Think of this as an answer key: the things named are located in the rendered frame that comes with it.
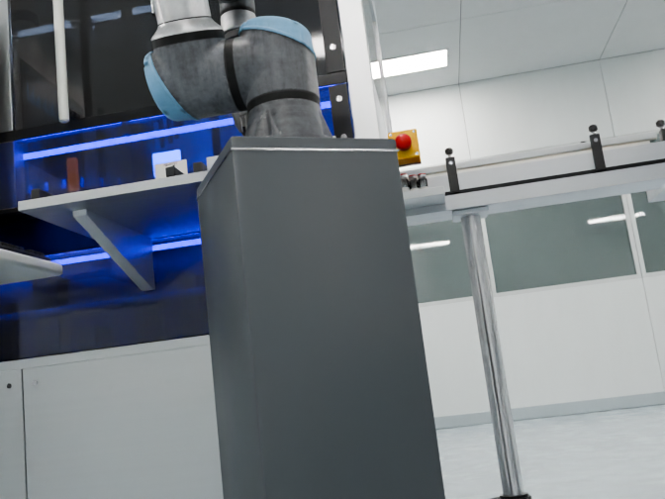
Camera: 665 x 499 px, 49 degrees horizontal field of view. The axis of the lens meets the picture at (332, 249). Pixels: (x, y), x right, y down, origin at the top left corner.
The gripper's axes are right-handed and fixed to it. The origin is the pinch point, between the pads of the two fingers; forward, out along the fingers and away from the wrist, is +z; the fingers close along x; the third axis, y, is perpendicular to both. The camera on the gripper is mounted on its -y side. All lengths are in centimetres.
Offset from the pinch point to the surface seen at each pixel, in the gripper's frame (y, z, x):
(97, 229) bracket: -33.6, 15.7, 2.9
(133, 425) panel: -41, 58, 31
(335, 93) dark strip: 17.4, -17.0, 31.6
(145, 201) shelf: -20.8, 12.5, -1.0
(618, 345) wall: 174, 49, 491
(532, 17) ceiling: 133, -196, 387
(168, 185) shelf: -13.0, 12.3, -8.5
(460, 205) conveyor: 44, 13, 42
